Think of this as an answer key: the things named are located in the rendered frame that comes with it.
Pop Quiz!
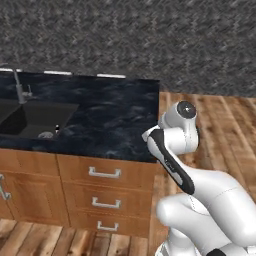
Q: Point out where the dark sink basin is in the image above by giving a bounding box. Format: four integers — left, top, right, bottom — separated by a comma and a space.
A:
0, 98, 80, 141

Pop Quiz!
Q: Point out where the wooden panel under sink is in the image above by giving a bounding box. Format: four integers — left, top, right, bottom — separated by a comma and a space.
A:
0, 148, 61, 177

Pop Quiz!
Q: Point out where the wooden drawer front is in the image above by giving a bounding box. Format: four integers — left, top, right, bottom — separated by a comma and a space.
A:
56, 154, 158, 193
62, 181, 155, 220
67, 212, 151, 239

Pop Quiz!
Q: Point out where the grey metal tap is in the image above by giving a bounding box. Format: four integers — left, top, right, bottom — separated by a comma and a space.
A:
0, 62, 35, 105

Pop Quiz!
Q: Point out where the wooden cupboard door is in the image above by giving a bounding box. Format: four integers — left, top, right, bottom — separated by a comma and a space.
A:
0, 171, 70, 228

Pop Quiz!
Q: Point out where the silver drawer handle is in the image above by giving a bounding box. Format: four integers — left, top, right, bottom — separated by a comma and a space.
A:
91, 196, 122, 210
88, 166, 122, 180
96, 220, 120, 233

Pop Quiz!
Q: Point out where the white bar handle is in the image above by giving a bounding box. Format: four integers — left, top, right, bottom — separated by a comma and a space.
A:
0, 67, 23, 73
96, 73, 127, 80
43, 70, 73, 76

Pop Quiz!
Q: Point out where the silver cupboard door handle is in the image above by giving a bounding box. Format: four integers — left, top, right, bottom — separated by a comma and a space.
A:
0, 173, 12, 201

